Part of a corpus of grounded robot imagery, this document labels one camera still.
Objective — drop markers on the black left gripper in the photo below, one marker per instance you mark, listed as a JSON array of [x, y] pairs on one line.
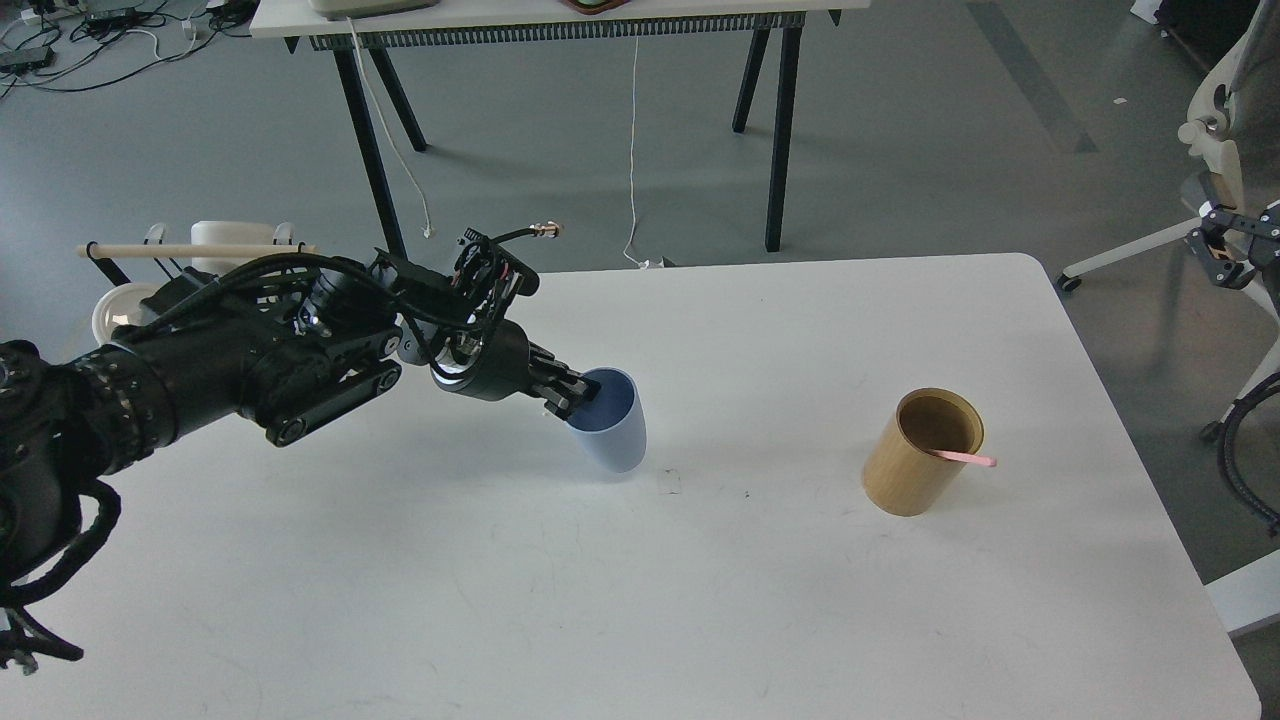
[[508, 363]]

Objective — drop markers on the blue cup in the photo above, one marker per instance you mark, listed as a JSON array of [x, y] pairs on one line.
[[611, 427]]

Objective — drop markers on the pink chopstick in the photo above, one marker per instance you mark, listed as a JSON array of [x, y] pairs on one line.
[[983, 461]]

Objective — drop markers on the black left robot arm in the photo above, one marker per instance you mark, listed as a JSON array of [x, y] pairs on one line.
[[290, 341]]

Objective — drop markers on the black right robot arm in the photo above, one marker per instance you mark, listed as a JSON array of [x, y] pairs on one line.
[[1237, 252]]

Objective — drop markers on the wooden cylinder holder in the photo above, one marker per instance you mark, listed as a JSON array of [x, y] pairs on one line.
[[903, 475]]

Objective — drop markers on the white background table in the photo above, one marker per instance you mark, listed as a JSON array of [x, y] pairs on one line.
[[530, 104]]

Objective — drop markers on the white plate in rack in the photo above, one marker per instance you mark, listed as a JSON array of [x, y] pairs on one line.
[[122, 305]]

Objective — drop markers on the wooden dowel on rack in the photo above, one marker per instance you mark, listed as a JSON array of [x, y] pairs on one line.
[[102, 251]]

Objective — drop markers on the white office chair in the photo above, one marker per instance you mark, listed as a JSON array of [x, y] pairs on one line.
[[1232, 125]]

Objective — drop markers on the black wire dish rack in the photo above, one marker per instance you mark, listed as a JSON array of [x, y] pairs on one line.
[[206, 232]]

